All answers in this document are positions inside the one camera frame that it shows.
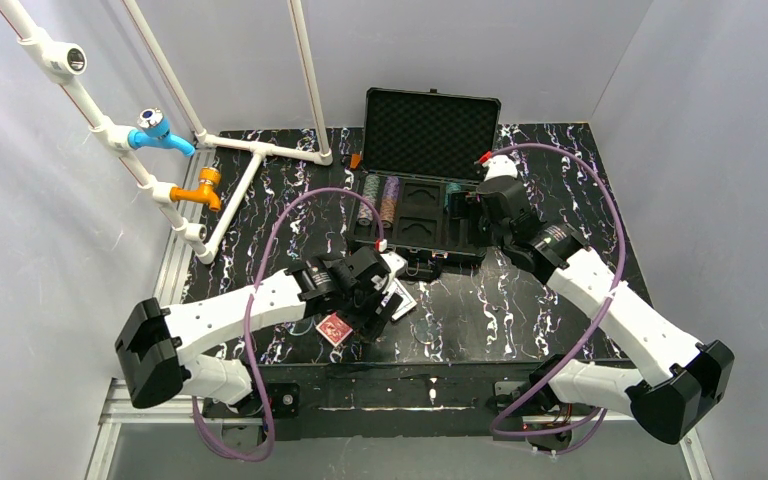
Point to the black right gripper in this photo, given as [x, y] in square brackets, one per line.
[483, 216]

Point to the blue plastic faucet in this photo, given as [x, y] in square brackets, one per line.
[154, 131]

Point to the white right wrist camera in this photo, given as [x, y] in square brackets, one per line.
[497, 166]

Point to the black poker set case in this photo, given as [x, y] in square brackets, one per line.
[427, 139]

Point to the purple poker chip stack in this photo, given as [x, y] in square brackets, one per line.
[389, 201]

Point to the red playing card deck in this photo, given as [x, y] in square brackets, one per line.
[334, 330]

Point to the clear round acrylic disc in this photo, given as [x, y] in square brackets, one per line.
[300, 328]

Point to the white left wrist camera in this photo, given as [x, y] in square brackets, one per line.
[395, 262]

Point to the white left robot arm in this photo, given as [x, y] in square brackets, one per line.
[162, 349]

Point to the blue playing card deck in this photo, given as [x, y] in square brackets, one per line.
[398, 301]

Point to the clear acrylic dealer button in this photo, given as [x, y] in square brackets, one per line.
[427, 331]

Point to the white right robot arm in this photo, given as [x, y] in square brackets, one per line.
[675, 379]

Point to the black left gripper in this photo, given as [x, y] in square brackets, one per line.
[376, 302]

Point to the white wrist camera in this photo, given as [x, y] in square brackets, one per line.
[395, 262]
[497, 166]

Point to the green poker chip stack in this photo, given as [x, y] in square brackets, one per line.
[370, 191]

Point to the white PVC pipe frame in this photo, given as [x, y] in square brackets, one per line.
[197, 216]

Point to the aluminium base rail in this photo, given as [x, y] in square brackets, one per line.
[362, 392]

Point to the teal poker chip stack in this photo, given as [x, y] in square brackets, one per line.
[451, 189]

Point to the orange plastic faucet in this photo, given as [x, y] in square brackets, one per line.
[204, 193]

